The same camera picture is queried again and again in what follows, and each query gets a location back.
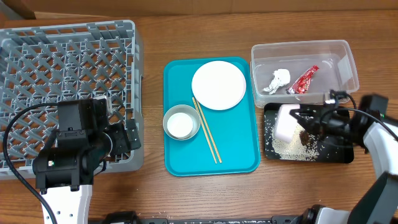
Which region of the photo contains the large white plate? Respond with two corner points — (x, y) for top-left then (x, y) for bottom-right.
(192, 60), (246, 111)

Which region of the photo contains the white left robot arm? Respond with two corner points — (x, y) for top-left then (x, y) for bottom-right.
(33, 119), (141, 223)

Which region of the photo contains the white tissue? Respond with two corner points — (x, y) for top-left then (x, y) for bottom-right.
(263, 68), (290, 95)

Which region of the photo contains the grey dish rack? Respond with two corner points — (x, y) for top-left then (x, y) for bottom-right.
(1, 20), (144, 179)

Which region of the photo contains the wooden chopstick right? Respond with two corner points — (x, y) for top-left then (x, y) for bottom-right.
(195, 98), (223, 164)

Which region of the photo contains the red snack wrapper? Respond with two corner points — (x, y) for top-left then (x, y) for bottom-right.
(286, 65), (319, 95)

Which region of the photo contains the teal serving tray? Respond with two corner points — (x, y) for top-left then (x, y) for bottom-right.
(163, 57), (261, 177)

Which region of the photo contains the brown food scrap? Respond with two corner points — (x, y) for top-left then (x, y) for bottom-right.
(299, 131), (315, 147)

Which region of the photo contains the clear plastic waste bin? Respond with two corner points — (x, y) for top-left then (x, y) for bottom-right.
(250, 40), (359, 108)

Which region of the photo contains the white paper cup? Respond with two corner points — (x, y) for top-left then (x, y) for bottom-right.
(166, 113), (193, 139)

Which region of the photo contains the wooden chopstick left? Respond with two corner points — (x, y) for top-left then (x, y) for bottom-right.
(192, 97), (218, 164)

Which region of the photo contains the grey bowl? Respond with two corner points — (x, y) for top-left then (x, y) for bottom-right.
(163, 105), (200, 141)

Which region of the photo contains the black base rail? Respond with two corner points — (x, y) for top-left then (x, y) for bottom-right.
(88, 211), (303, 224)

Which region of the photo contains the black waste tray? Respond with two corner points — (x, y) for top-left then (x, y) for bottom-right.
(264, 103), (354, 164)

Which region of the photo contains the wooden chopstick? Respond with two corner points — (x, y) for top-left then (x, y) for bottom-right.
(192, 97), (218, 164)
(195, 98), (223, 164)

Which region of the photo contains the pink bowl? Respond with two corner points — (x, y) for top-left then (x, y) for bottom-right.
(274, 104), (300, 143)

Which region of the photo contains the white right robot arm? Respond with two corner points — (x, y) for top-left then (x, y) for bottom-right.
(288, 106), (397, 223)

